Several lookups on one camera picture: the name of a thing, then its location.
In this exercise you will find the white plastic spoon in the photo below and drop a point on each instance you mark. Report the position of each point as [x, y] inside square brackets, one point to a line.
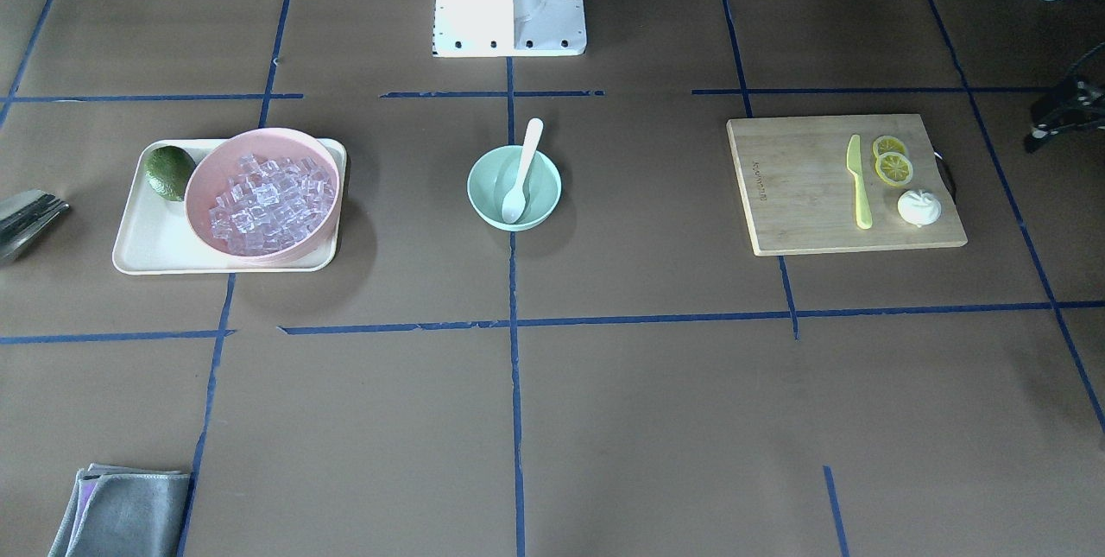
[515, 201]

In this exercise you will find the clear ice cubes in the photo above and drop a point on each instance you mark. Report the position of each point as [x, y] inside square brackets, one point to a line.
[271, 205]

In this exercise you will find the mint green bowl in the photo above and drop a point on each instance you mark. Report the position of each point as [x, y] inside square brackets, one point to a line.
[493, 176]

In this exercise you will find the pink bowl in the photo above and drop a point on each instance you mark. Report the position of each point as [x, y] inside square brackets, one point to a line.
[212, 178]

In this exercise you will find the wooden cutting board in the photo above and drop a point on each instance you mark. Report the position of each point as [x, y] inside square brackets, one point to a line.
[798, 196]

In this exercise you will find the yellow plastic knife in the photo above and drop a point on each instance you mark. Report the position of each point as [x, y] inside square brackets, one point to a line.
[854, 164]

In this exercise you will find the upper lemon slice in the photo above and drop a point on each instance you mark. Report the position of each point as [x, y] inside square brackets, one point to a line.
[889, 144]

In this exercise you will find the white garlic bulb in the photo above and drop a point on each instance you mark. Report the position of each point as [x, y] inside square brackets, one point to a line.
[919, 207]

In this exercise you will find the green avocado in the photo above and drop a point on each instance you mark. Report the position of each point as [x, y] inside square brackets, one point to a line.
[167, 171]

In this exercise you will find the cream plastic tray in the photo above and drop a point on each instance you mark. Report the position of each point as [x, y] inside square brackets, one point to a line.
[155, 236]

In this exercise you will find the grey folded cloth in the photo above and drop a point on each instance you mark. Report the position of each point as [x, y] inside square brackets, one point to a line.
[120, 511]

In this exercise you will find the black camera clamp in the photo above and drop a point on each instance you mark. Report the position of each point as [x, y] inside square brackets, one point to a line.
[1076, 104]

